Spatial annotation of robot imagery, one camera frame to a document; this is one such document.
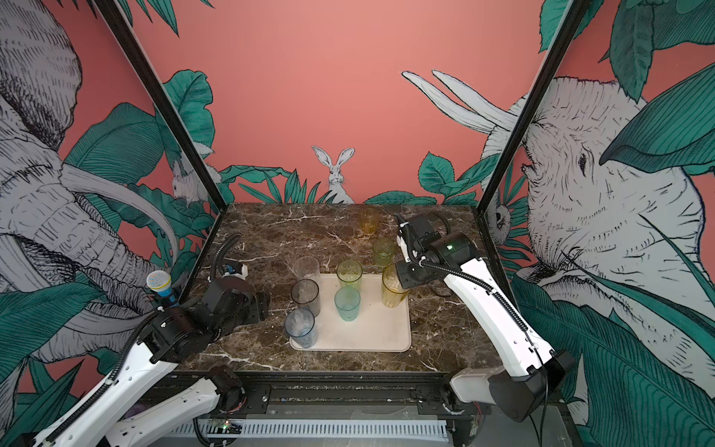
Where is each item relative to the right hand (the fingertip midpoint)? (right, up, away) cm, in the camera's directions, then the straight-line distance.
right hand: (404, 269), depth 72 cm
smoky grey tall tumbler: (-28, -9, +9) cm, 31 cm away
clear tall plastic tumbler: (-30, -2, +18) cm, 35 cm away
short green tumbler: (-4, +3, +32) cm, 32 cm away
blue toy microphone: (-64, -3, -1) cm, 64 cm away
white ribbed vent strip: (-1, -41, -2) cm, 41 cm away
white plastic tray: (-6, -19, +11) cm, 23 cm away
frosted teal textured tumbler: (-16, -13, +17) cm, 27 cm away
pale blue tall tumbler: (-30, -18, +9) cm, 36 cm away
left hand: (-37, -7, -1) cm, 38 cm away
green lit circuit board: (-47, -40, -3) cm, 62 cm away
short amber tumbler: (-9, +14, +44) cm, 47 cm away
